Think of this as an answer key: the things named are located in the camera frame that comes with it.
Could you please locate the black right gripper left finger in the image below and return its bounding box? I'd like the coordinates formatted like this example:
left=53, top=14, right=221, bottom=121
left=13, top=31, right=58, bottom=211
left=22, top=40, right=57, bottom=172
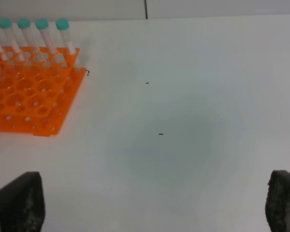
left=0, top=172, right=45, bottom=232

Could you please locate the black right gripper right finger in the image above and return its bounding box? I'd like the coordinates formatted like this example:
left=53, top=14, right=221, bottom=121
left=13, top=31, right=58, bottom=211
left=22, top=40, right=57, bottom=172
left=265, top=170, right=290, bottom=232

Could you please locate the orange test tube rack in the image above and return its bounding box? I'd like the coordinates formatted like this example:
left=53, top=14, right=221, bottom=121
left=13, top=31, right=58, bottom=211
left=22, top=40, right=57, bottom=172
left=0, top=46, right=88, bottom=136

